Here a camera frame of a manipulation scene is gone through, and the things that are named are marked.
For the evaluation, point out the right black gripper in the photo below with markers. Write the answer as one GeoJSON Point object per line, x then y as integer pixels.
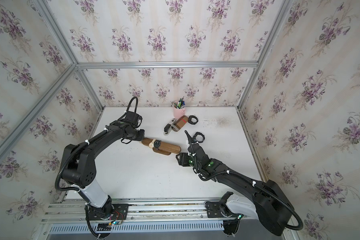
{"type": "Point", "coordinates": [182, 161]}

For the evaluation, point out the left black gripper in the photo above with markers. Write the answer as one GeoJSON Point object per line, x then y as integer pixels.
{"type": "Point", "coordinates": [141, 135]}

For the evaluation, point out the beige watch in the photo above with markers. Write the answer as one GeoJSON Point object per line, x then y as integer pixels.
{"type": "Point", "coordinates": [152, 143]}

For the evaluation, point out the black analog watch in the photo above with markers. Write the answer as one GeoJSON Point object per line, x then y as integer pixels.
{"type": "Point", "coordinates": [157, 144]}

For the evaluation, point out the wooden watch stand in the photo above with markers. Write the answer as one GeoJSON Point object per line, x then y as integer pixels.
{"type": "Point", "coordinates": [165, 148]}

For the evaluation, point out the black sport watch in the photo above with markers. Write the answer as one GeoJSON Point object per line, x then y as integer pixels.
{"type": "Point", "coordinates": [193, 120]}
{"type": "Point", "coordinates": [198, 138]}

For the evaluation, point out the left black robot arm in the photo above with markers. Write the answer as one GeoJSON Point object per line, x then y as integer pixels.
{"type": "Point", "coordinates": [78, 168]}

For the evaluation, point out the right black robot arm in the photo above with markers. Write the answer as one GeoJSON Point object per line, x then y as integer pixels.
{"type": "Point", "coordinates": [273, 209]}

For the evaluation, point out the black and beige stapler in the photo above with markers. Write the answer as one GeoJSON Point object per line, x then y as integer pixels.
{"type": "Point", "coordinates": [168, 127]}

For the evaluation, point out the pink pen bucket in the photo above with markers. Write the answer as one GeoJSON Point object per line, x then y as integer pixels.
{"type": "Point", "coordinates": [178, 113]}

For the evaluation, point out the pens in bucket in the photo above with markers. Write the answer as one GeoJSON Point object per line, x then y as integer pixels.
{"type": "Point", "coordinates": [179, 104]}

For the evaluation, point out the aluminium mounting rail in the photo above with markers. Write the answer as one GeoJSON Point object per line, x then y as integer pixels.
{"type": "Point", "coordinates": [143, 216]}

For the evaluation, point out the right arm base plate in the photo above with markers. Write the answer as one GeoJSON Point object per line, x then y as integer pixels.
{"type": "Point", "coordinates": [225, 210]}

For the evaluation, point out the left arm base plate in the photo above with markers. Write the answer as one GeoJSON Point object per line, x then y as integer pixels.
{"type": "Point", "coordinates": [115, 212]}

